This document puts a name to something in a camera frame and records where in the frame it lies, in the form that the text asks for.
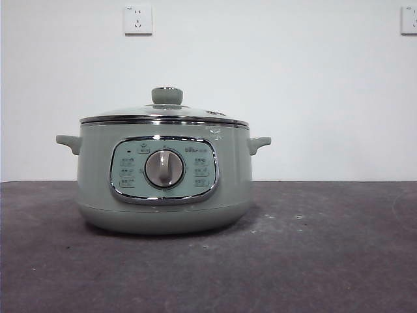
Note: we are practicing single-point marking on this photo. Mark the pale green electric pot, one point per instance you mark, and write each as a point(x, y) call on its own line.
point(163, 212)

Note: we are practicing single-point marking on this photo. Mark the white wall socket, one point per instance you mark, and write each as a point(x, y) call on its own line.
point(409, 20)
point(137, 20)

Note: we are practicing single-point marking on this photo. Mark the glass lid with green knob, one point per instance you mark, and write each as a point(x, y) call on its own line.
point(166, 95)

